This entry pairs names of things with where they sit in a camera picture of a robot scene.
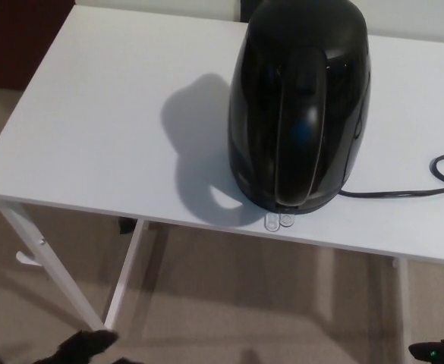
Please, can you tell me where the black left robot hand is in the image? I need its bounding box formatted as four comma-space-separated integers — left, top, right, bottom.
30, 328, 118, 364

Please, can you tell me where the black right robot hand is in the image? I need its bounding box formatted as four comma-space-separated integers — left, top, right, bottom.
408, 339, 444, 364

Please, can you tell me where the white hook on table leg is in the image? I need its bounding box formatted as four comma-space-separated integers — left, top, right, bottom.
14, 250, 41, 265

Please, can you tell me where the small black floor object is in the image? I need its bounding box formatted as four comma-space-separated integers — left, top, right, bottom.
116, 216, 137, 234

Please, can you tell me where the black electric kettle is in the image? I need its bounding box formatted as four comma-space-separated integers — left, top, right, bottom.
227, 0, 372, 215

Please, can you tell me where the black kettle power cord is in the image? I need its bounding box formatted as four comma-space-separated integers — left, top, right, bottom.
338, 152, 444, 199

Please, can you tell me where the white table with metal frame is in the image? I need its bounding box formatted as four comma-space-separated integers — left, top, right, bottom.
0, 4, 444, 331

